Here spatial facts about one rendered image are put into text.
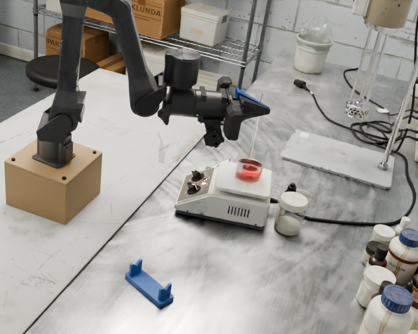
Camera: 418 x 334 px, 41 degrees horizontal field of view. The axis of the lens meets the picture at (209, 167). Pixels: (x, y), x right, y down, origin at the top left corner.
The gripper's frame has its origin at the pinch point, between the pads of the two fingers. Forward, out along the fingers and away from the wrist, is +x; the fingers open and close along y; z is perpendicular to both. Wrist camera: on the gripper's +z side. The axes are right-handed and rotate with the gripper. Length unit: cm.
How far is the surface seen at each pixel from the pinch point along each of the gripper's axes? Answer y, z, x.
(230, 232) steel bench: 7.5, 25.7, -1.3
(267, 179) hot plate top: -1.2, 16.9, 6.7
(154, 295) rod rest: 28.6, 24.9, -17.8
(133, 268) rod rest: 23.5, 23.2, -21.7
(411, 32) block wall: -206, 31, 135
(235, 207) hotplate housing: 5.0, 20.7, -0.8
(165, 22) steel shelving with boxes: -232, 50, -6
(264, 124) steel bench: -48, 26, 16
